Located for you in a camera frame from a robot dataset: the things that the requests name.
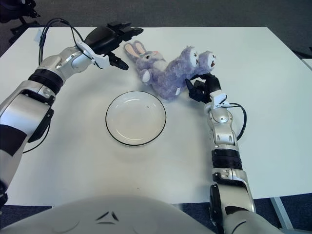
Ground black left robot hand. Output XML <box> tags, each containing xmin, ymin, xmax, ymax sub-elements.
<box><xmin>84</xmin><ymin>21</ymin><xmax>144</xmax><ymax>71</ymax></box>

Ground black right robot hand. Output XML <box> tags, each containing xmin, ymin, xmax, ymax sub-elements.
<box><xmin>185</xmin><ymin>73</ymin><xmax>222</xmax><ymax>104</ymax></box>

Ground purple plush bunny doll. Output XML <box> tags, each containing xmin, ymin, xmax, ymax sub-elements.
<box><xmin>124</xmin><ymin>40</ymin><xmax>219</xmax><ymax>101</ymax></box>

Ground white plate black rim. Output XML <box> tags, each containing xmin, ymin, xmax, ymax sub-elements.
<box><xmin>105</xmin><ymin>90</ymin><xmax>167</xmax><ymax>147</ymax></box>

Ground black chair base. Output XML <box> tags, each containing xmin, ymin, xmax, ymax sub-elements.
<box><xmin>291</xmin><ymin>46</ymin><xmax>312</xmax><ymax>59</ymax></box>

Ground black office chair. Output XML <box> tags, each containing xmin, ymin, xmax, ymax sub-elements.
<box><xmin>0</xmin><ymin>0</ymin><xmax>41</xmax><ymax>44</ymax></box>

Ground white neighbouring table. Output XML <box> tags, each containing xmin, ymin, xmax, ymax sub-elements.
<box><xmin>301</xmin><ymin>57</ymin><xmax>312</xmax><ymax>74</ymax></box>

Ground grey metal table leg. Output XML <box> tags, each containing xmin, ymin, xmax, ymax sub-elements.
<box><xmin>269</xmin><ymin>196</ymin><xmax>293</xmax><ymax>230</ymax></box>

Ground grey robot torso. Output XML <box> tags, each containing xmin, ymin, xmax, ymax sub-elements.
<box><xmin>1</xmin><ymin>189</ymin><xmax>221</xmax><ymax>234</ymax></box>

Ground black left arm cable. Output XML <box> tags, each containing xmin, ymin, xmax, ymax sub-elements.
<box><xmin>23</xmin><ymin>19</ymin><xmax>95</xmax><ymax>154</ymax></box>

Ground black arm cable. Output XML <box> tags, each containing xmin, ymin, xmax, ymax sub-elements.
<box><xmin>23</xmin><ymin>19</ymin><xmax>95</xmax><ymax>154</ymax></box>
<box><xmin>229</xmin><ymin>102</ymin><xmax>247</xmax><ymax>141</ymax></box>

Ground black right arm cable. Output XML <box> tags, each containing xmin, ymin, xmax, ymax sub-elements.
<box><xmin>229</xmin><ymin>102</ymin><xmax>247</xmax><ymax>141</ymax></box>

